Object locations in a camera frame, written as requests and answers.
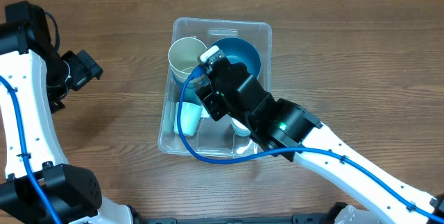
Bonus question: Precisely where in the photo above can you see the dark blue tall cup back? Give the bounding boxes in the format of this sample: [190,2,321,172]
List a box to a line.
[173,76,205,90]

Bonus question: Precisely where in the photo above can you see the cream tall cup back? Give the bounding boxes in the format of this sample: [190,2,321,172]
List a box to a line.
[168,37,207,70]

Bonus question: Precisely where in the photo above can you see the right blue cable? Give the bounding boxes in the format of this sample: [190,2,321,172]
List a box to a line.
[176,64,444,223]

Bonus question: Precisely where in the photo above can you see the mint green small cup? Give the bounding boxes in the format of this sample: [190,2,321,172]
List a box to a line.
[180,102,202,137]

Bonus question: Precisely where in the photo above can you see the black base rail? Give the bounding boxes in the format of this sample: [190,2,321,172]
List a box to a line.
[138,201,382,224]

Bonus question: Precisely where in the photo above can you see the clear plastic storage container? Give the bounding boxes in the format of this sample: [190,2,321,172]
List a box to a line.
[158,17,272,158]

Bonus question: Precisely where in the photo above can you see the cream tall cup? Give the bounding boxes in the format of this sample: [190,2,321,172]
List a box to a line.
[168,37,207,70]
[171,67,194,83]

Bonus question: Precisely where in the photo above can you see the dark blue tall cup front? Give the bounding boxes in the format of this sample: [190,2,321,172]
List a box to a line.
[178,87,202,106]

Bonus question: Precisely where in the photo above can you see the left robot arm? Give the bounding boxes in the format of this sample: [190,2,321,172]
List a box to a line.
[1,1,143,223]

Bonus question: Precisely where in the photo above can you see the white label in container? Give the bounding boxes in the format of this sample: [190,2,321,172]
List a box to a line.
[200,107,210,119]

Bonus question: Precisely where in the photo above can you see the dark blue tall cup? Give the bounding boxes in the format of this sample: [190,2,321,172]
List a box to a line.
[173,76,205,90]
[178,87,202,106]

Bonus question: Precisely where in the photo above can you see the cream tall cup front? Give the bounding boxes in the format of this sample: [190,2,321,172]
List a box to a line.
[171,67,194,83]

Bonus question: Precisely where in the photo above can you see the left blue cable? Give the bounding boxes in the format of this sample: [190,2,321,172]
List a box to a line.
[0,74,65,224]

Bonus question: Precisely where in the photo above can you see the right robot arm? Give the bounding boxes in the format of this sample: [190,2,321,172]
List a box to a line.
[191,58,443,223]

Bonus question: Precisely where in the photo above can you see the blue cable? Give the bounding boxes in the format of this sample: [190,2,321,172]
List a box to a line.
[0,74,65,224]
[176,64,444,223]

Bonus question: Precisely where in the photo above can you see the dark blue bowl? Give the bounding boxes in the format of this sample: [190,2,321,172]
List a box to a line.
[211,37,262,78]

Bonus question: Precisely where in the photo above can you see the grey small cup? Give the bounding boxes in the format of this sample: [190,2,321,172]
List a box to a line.
[231,118,250,137]

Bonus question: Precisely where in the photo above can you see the pink small cup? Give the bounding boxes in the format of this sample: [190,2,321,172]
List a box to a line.
[162,101,176,133]

